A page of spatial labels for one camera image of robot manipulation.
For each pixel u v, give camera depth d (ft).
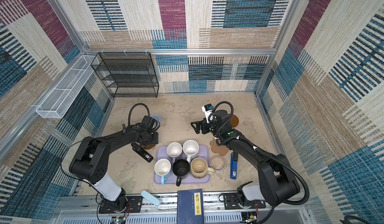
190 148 2.93
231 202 2.39
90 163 1.53
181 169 2.73
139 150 2.93
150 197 2.39
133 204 2.40
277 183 1.38
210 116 2.44
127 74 3.56
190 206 2.39
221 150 2.98
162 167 2.62
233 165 2.78
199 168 2.76
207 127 2.47
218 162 2.86
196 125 2.47
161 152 2.93
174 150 2.93
